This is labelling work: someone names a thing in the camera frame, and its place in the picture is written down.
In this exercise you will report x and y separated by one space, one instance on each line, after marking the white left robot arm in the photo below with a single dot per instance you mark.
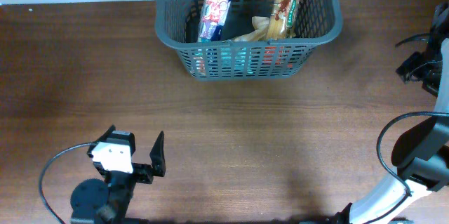
107 200

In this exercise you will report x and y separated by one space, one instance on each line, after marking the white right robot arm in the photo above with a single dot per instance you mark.
419 159

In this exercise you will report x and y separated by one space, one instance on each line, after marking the grey plastic mesh basket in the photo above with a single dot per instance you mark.
316 22

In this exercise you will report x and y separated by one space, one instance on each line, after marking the teal wet wipes packet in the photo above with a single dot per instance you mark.
238 64

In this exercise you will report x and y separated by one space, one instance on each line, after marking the brown paper bag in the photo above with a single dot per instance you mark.
260 25

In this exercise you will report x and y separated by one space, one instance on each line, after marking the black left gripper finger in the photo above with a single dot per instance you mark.
106 134
157 157

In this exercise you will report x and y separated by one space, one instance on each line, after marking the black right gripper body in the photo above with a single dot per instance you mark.
426 67

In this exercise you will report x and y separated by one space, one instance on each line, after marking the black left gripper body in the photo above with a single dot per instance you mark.
123 184

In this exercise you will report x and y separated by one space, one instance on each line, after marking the San Remo spaghetti packet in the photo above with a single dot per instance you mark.
282 20

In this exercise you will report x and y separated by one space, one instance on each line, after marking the colourful Kleenex tissue pack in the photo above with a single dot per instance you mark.
212 20

